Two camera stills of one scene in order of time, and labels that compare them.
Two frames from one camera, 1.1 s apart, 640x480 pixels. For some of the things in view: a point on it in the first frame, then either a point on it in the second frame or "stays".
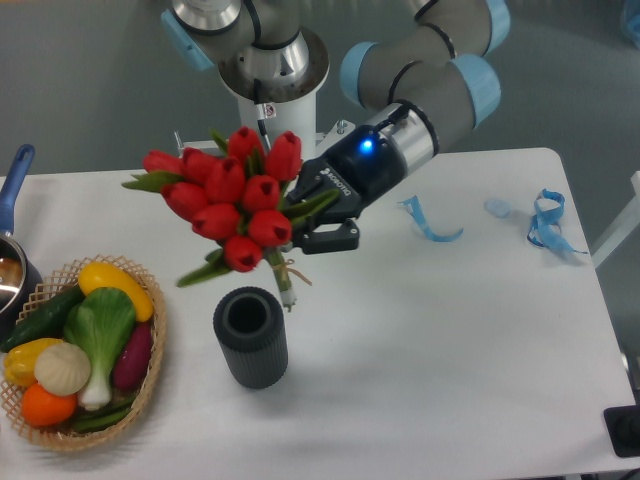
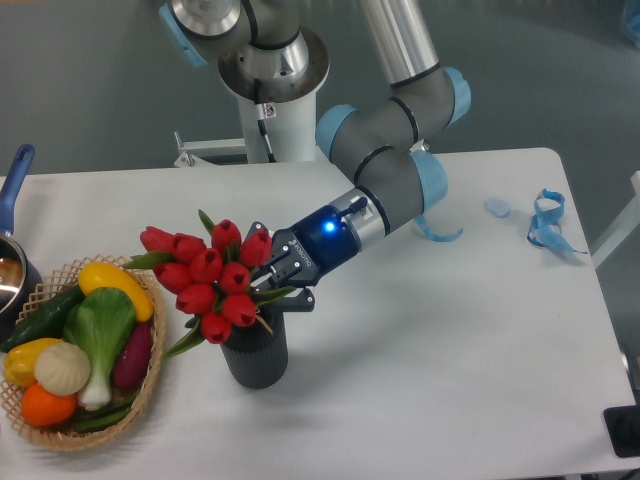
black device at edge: (623, 426) stays
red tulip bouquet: (237, 193) → (214, 286)
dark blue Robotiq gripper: (361, 168) → (318, 244)
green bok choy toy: (101, 321) stays
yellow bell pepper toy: (20, 361) stays
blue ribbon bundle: (545, 231) stays
